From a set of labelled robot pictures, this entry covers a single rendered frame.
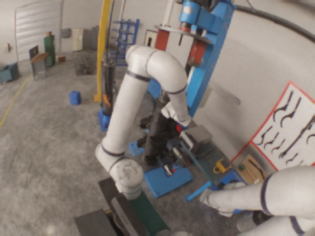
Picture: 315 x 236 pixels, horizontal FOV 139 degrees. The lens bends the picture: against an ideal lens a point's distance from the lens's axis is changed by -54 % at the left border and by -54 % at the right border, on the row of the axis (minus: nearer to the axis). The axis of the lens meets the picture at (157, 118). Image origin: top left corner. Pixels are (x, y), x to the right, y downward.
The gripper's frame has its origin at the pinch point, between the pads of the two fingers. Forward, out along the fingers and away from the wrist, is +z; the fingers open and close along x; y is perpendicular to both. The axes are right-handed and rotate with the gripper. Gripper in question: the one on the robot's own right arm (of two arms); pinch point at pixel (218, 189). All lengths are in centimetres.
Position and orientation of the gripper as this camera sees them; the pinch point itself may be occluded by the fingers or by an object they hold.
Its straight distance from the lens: 113.5
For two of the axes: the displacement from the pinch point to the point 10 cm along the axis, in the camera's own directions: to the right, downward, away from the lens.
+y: -7.6, 5.7, -3.1
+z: 0.2, 5.0, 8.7
